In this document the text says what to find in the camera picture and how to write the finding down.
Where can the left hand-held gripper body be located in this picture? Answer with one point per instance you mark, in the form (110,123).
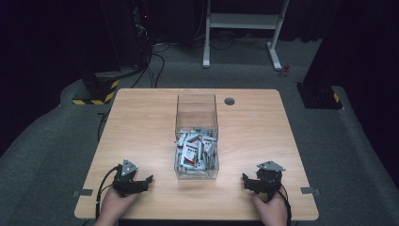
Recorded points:
(125,175)

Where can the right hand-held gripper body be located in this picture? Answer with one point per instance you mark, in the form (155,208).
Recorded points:
(269,177)

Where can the pile of white printed packets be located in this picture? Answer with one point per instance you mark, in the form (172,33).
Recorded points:
(196,150)

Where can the clear plastic box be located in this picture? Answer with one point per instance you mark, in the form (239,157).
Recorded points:
(197,109)

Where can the person's right hand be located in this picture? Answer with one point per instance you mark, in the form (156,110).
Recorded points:
(271,210)

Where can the person's left hand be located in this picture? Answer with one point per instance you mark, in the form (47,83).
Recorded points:
(114,204)

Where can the grey tape piece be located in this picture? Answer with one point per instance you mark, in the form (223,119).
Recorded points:
(82,192)
(310,190)

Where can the black yellow striped stand base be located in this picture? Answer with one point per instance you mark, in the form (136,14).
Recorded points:
(100,88)

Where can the small red object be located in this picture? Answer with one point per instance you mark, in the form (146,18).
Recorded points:
(284,71)

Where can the white metal stand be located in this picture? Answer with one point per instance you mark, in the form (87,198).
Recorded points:
(243,21)

